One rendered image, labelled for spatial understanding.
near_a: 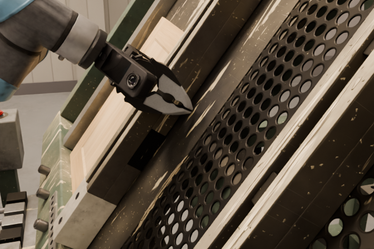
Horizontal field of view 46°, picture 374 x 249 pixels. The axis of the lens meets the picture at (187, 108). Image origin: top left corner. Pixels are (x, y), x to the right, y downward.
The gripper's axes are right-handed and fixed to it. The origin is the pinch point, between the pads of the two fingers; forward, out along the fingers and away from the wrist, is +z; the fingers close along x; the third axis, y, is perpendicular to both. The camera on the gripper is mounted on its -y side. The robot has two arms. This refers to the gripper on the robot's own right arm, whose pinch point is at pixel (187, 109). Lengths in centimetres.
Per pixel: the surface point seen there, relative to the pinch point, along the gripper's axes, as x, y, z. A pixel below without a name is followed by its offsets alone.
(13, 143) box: 52, 72, -12
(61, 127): 38, 68, -3
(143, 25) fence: -5, 54, -2
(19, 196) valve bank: 58, 52, -5
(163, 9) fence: -12, 54, 0
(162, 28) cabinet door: -8.1, 43.0, 0.2
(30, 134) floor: 130, 276, 24
